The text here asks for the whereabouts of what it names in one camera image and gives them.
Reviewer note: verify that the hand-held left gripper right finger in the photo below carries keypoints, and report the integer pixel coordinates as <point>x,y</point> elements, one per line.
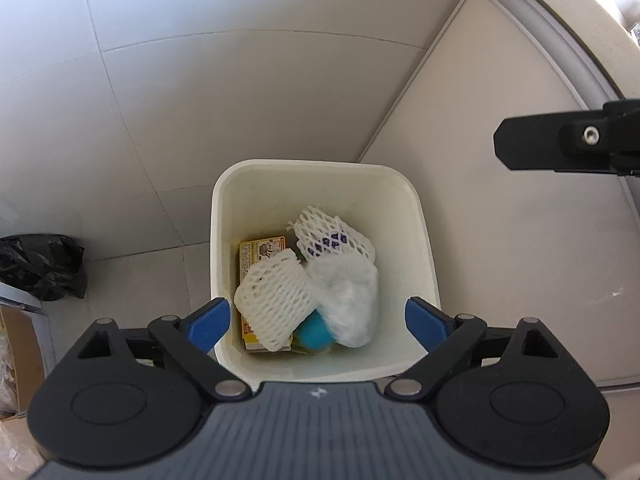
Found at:
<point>425,322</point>

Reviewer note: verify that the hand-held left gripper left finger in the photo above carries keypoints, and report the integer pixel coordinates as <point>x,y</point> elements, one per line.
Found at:
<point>207,322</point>

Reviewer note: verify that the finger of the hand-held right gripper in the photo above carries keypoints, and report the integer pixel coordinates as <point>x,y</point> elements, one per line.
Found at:
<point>540,142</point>

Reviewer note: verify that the white foam fruit net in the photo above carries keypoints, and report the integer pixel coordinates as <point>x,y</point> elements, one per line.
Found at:
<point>332,237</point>
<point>272,295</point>

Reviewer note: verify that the clear plastic bag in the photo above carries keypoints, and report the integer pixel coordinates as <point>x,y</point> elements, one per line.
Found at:
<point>345,300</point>

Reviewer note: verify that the yellow curry box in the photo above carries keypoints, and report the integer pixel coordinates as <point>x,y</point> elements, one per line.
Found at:
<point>257,255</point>

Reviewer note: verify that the blue plastic cup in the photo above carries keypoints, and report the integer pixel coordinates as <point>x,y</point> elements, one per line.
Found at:
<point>312,332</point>

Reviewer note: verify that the white trash bin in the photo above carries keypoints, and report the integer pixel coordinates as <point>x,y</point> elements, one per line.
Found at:
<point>325,195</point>

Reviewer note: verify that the white cabinet door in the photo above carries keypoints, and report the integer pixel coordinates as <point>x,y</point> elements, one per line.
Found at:
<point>500,260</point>

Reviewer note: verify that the black plastic bag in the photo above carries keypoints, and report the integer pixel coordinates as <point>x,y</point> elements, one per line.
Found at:
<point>42,267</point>

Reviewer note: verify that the cardboard box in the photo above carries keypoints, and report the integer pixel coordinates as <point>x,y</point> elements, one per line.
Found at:
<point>22,355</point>

